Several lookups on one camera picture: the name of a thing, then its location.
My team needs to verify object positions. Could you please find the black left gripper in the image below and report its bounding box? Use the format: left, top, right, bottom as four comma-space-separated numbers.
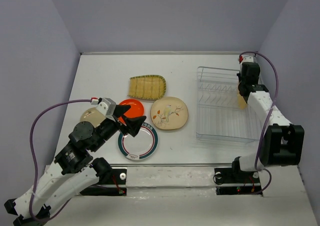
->
91, 104, 148, 151

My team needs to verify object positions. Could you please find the orange plate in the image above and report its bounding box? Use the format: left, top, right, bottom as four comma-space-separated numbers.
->
119, 98, 145, 118

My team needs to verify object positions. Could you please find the green rimmed white plate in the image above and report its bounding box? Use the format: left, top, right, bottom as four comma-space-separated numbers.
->
117, 122, 159, 161

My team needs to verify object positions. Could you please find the small beige plate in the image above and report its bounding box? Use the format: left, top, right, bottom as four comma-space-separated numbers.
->
79, 107, 106, 127

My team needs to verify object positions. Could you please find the woven bamboo tray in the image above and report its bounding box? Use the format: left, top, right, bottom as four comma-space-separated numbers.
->
127, 74, 167, 101

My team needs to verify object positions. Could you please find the beige bird plate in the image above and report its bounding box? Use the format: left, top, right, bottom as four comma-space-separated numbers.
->
150, 96, 189, 130

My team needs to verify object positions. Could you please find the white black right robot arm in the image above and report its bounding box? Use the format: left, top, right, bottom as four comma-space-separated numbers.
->
230, 62, 305, 182

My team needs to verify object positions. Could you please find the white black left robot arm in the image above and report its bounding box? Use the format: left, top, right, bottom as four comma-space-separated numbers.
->
4, 98, 146, 226

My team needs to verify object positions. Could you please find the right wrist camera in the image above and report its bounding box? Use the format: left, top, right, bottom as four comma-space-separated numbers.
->
238, 54, 256, 65

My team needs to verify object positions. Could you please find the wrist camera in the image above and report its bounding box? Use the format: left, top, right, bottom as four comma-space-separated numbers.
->
96, 97, 117, 118
238, 54, 256, 65

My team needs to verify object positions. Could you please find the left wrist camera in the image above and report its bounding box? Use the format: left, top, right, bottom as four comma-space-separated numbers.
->
96, 97, 117, 118

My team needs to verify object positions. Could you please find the white wire dish rack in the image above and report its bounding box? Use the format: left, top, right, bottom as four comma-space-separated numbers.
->
196, 66, 263, 144

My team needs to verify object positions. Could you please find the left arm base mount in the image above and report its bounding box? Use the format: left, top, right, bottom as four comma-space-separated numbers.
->
79, 167, 127, 197

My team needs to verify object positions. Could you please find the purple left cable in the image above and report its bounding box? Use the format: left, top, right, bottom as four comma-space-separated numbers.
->
29, 98, 93, 223

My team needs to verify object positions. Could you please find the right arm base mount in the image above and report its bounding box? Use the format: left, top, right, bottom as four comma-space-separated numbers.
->
212, 167, 262, 196

